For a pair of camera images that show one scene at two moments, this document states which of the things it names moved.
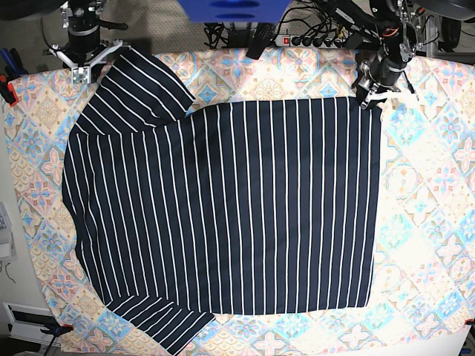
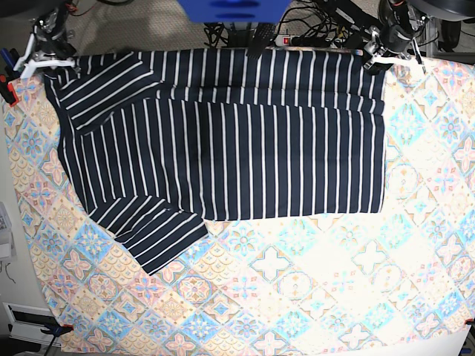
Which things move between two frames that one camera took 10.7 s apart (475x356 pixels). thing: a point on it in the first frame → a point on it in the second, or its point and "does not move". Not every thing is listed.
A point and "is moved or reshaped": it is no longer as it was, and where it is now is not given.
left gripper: (82, 50) → (51, 47)
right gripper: (379, 71) → (393, 38)
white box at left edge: (7, 251) does not move
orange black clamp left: (14, 68) does not move
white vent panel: (24, 322) does not move
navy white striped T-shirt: (182, 214) is moved or reshaped
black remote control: (263, 35) does not move
